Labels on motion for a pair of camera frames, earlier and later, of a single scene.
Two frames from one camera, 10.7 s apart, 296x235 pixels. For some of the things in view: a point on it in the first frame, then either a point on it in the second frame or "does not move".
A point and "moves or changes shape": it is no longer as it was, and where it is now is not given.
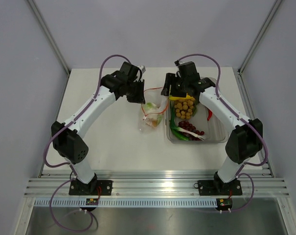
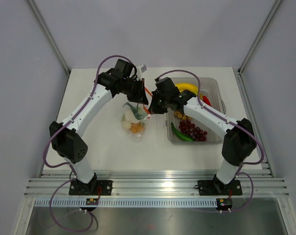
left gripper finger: [136, 97] does not move
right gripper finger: [168, 81] to [154, 101]
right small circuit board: [224, 203] does not move
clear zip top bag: [156, 101] moves or changes shape
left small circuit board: [92, 201] does not move
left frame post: [49, 36] does not move
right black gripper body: [185, 82] to [163, 100]
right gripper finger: [178, 88] to [159, 110]
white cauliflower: [152, 112] to [128, 118]
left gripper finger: [139, 91] does not move
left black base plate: [95, 187] does not move
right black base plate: [233, 187] does not move
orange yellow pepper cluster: [153, 123] to [137, 127]
